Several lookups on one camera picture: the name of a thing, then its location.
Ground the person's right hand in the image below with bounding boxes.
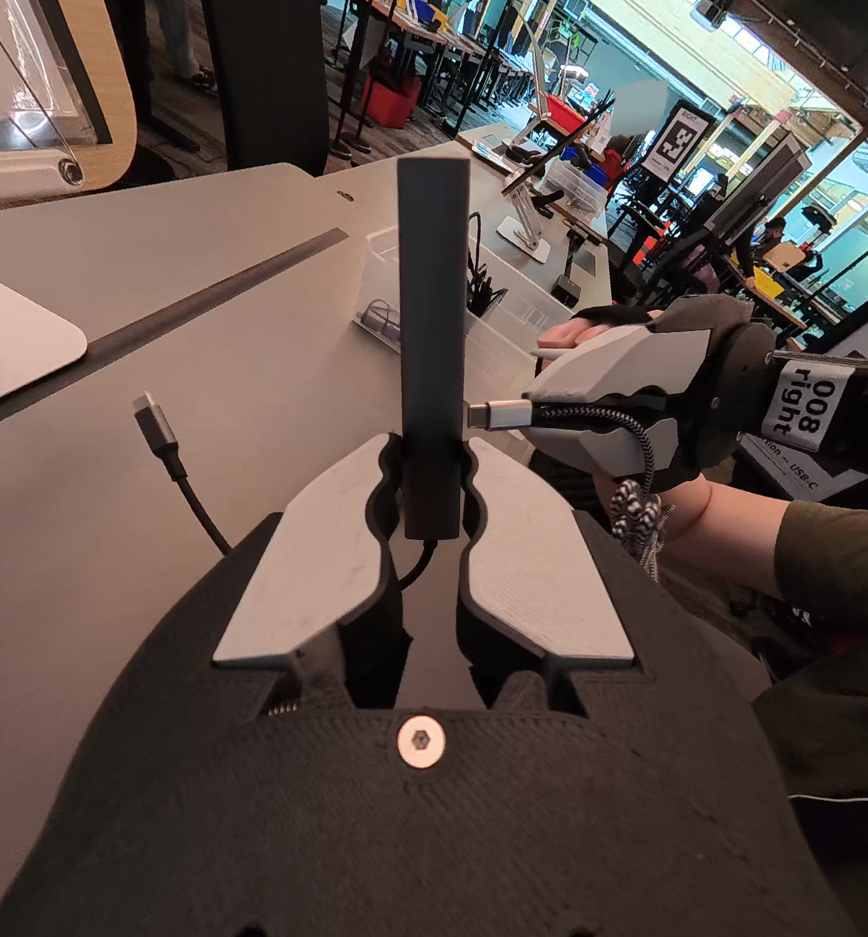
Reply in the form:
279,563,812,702
536,293,757,354

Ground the person's right forearm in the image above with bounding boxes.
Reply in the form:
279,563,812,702
598,474,795,587

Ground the braided usb-c cable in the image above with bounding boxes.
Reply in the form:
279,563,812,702
466,399,678,583

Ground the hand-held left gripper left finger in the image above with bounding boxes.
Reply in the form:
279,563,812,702
213,432,407,673

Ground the black usb-c hub cable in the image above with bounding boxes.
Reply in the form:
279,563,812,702
132,391,436,588

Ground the wooden rounded table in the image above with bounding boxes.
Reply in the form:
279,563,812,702
0,0,139,194

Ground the black clamp stand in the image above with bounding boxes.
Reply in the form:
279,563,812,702
551,227,597,308

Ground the clear plastic bin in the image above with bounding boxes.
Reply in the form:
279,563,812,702
352,225,577,420

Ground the bundle of black cables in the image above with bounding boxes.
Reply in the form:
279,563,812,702
466,212,509,320

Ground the clear plastic container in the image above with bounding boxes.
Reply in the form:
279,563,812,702
544,157,612,215

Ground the fiducial tag sign board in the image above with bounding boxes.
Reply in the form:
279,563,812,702
734,293,868,508
639,101,720,184

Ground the grey coiled cable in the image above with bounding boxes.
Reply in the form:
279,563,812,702
359,299,403,343

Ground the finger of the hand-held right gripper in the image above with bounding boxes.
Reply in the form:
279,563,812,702
530,324,714,405
518,406,682,478

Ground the white rounded flat board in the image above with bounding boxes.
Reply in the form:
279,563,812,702
0,264,88,416

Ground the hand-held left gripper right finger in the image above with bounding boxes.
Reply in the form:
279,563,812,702
457,437,637,673

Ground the black desk column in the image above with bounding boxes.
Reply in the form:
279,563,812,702
203,0,330,178

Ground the white articulated stand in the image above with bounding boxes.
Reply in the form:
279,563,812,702
496,170,555,266

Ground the small red bin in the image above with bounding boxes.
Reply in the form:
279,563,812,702
363,75,423,130

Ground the clear acrylic panel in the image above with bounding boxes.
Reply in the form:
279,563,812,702
0,0,87,185

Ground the black tilted monitor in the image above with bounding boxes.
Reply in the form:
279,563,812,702
502,99,616,199

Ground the dark grey usb hub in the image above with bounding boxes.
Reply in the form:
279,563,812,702
397,154,473,543

